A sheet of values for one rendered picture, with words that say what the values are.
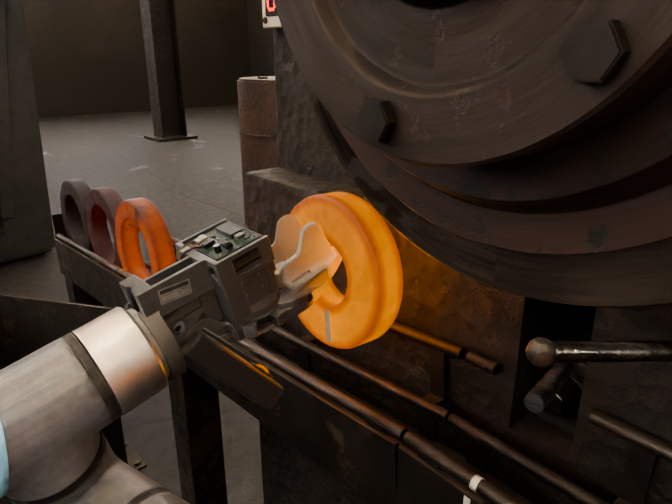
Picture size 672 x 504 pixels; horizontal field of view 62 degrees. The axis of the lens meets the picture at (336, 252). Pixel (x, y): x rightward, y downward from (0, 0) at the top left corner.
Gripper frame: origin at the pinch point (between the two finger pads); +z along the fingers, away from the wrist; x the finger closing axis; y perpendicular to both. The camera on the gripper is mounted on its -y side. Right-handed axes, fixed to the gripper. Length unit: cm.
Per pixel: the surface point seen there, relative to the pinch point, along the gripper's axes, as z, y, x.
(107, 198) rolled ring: -2, -6, 66
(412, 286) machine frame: 5.2, -5.7, -4.5
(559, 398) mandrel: 4.9, -11.6, -20.9
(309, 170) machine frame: 12.6, 0.7, 19.6
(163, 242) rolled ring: -2.5, -9.1, 42.8
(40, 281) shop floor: -3, -83, 239
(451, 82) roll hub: -5.9, 19.3, -21.8
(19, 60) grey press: 37, 9, 272
